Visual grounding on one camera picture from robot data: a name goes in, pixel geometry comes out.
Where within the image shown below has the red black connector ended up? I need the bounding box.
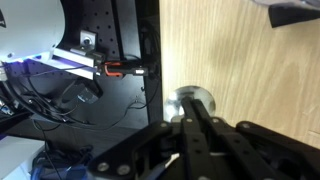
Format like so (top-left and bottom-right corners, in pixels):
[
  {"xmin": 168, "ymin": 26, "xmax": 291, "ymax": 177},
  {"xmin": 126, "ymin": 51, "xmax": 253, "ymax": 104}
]
[{"xmin": 103, "ymin": 60, "xmax": 149, "ymax": 78}]

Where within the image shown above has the round silver filter disc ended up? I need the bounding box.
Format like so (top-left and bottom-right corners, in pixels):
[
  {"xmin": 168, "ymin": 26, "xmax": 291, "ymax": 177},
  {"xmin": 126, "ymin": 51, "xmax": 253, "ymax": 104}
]
[{"xmin": 163, "ymin": 85, "xmax": 217, "ymax": 124}]

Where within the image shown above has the black adapter box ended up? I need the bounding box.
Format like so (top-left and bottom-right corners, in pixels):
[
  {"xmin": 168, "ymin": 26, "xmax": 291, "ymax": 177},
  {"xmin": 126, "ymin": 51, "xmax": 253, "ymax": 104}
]
[{"xmin": 61, "ymin": 81, "xmax": 103, "ymax": 106}]

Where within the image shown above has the black perforated metal frame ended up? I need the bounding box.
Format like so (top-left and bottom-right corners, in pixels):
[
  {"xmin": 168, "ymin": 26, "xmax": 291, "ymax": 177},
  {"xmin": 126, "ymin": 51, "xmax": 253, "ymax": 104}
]
[{"xmin": 59, "ymin": 0, "xmax": 164, "ymax": 131}]

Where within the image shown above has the white box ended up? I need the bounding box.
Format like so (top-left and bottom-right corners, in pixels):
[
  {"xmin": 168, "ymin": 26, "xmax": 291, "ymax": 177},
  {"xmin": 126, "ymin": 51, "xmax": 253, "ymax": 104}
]
[{"xmin": 0, "ymin": 134, "xmax": 46, "ymax": 180}]

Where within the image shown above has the silver aluminium mounting rail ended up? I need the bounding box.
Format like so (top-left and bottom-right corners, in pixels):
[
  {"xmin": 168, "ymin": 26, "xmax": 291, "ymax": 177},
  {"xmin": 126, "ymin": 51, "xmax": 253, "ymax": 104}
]
[{"xmin": 49, "ymin": 29, "xmax": 101, "ymax": 81}]

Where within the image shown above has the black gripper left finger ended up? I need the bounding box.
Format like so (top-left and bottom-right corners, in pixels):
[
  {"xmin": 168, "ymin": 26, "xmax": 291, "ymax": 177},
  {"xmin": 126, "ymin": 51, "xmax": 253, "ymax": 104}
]
[{"xmin": 87, "ymin": 98, "xmax": 214, "ymax": 180}]

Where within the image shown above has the blue cable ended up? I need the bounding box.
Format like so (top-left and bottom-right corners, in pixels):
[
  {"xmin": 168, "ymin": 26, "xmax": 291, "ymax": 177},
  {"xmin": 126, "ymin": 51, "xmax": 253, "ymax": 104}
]
[{"xmin": 29, "ymin": 163, "xmax": 88, "ymax": 180}]

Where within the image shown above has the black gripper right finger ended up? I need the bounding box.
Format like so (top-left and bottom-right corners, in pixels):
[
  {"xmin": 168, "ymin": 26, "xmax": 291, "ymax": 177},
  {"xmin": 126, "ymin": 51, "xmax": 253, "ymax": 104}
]
[{"xmin": 192, "ymin": 99, "xmax": 320, "ymax": 180}]

